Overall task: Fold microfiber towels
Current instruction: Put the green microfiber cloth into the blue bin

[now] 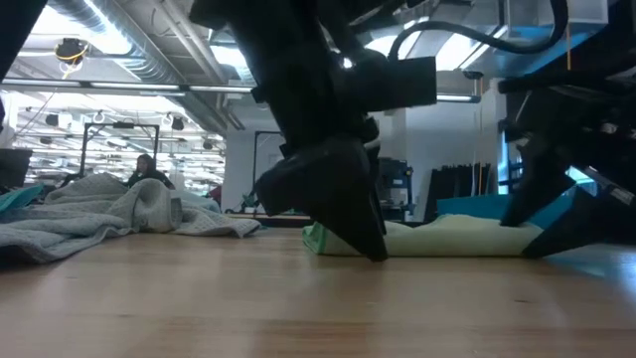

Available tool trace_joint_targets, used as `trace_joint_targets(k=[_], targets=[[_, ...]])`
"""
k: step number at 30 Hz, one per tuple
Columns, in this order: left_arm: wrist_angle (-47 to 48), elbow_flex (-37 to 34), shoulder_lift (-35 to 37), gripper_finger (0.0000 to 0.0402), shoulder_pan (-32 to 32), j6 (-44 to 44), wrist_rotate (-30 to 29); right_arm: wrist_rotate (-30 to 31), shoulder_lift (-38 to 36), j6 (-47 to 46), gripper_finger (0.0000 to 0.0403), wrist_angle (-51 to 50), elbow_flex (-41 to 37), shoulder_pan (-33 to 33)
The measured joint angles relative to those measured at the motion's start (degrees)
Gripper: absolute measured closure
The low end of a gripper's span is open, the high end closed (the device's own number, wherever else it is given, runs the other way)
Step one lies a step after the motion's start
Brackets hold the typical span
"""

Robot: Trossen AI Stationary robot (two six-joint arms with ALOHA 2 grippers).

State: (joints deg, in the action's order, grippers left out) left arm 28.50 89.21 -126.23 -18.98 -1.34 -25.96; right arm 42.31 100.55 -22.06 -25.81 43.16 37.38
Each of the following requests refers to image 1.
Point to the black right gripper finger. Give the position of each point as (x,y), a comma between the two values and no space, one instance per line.
(586,229)
(539,189)

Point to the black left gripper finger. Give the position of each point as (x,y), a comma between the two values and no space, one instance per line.
(333,199)
(378,199)

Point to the light green microfiber towel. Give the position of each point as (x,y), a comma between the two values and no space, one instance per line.
(447,238)

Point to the grey waffle microfiber towel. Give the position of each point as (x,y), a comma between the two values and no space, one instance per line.
(149,204)
(35,238)

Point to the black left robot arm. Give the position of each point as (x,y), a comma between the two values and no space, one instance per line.
(15,30)

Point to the pale blue microfiber towel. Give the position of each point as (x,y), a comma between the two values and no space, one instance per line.
(199,200)

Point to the blue plastic bin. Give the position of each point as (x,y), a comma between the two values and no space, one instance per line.
(472,206)

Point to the long linear ceiling light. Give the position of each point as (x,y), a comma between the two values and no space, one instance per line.
(134,85)

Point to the person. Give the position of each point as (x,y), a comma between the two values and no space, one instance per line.
(147,173)

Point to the black monitor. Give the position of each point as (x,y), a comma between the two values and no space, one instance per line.
(14,166)

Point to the black wall panels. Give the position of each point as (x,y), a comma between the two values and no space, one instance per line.
(457,186)

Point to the black gantry frame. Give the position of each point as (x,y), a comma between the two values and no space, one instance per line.
(255,159)
(119,125)

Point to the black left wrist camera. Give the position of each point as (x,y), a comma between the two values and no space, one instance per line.
(397,84)

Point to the black ceiling camera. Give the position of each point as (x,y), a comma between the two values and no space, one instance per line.
(472,74)

